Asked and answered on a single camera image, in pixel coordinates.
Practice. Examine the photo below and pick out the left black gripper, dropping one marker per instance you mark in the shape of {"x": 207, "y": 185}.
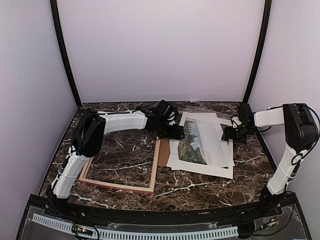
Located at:
{"x": 174, "y": 135}

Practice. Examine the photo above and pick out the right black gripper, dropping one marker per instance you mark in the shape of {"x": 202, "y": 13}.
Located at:
{"x": 228, "y": 134}

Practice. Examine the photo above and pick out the landscape photo print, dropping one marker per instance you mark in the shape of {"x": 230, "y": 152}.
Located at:
{"x": 197, "y": 142}

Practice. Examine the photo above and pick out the white mat board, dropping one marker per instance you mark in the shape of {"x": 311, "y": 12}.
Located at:
{"x": 220, "y": 171}

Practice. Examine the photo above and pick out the pink wooden picture frame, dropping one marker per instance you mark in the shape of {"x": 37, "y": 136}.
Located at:
{"x": 127, "y": 161}

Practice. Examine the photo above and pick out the clear acrylic sheet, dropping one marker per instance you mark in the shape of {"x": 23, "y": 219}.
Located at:
{"x": 223, "y": 114}

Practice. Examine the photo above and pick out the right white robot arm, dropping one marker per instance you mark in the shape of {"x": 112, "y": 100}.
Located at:
{"x": 302, "y": 133}

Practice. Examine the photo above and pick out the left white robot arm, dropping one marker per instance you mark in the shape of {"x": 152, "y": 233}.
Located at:
{"x": 94, "y": 125}

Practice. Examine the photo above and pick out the brown cardboard backing board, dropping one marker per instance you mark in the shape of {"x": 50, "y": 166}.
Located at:
{"x": 163, "y": 152}

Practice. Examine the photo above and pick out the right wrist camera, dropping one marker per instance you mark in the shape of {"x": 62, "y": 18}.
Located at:
{"x": 244, "y": 119}

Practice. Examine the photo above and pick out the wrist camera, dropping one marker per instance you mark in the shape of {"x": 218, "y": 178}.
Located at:
{"x": 244, "y": 119}
{"x": 166, "y": 111}

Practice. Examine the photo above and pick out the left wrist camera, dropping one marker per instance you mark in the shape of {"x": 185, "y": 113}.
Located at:
{"x": 166, "y": 111}

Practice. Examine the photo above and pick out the black front rail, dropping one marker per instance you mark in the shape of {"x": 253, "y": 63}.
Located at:
{"x": 240, "y": 214}

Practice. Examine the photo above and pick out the right black corner post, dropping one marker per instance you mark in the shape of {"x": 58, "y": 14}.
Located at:
{"x": 259, "y": 50}

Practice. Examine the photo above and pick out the black corner post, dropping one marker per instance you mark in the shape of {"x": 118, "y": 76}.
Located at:
{"x": 63, "y": 52}
{"x": 259, "y": 50}

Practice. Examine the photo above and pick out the white slotted cable duct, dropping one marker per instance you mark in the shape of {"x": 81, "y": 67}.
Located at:
{"x": 94, "y": 233}

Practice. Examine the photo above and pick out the left black corner post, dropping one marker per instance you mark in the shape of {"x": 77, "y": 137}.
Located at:
{"x": 63, "y": 52}

